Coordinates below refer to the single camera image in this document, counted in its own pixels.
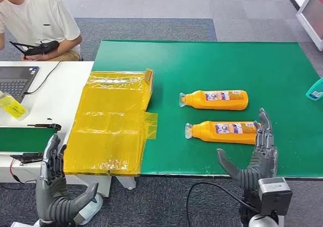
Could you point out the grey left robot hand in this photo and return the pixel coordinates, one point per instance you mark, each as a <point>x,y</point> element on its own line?
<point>50,198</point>

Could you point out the white table foot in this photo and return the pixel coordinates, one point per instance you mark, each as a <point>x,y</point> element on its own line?
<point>127,182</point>

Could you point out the teal spray bottle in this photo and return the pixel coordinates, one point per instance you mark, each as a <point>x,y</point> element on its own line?
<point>315,91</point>

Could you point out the small green conveyor belt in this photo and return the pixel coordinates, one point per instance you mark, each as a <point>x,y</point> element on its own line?
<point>25,138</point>

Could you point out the black remote controller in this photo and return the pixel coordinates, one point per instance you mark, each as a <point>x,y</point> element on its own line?
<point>43,47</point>

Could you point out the yellow plastic-wrapped box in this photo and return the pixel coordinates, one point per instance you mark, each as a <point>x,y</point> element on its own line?
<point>108,135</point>

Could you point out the person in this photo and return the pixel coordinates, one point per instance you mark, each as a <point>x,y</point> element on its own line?
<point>35,15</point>

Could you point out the white framed board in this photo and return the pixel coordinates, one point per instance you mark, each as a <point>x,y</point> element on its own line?
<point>309,21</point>

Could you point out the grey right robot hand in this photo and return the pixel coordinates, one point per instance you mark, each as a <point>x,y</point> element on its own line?
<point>262,162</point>

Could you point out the green table mat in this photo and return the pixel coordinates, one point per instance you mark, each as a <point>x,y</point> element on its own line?
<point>214,65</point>

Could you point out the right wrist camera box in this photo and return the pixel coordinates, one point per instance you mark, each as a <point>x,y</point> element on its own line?
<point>273,193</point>

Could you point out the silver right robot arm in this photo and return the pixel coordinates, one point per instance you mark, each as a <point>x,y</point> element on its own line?
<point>262,222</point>

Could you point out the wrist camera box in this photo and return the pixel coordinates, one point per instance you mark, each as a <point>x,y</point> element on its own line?
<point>273,193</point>
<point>23,224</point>

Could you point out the clear bottle with yellow label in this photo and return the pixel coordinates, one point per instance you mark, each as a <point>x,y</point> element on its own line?
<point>12,108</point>

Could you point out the white rounded floor base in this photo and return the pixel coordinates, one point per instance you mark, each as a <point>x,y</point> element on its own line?
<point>90,210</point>

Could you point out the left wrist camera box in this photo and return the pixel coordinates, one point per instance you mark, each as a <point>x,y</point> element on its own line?
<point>23,224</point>

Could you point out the dark grey laptop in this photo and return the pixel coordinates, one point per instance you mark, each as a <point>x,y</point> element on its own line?
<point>15,81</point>

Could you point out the orange detergent bottle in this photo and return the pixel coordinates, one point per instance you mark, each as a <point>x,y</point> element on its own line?
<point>222,137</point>
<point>216,104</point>

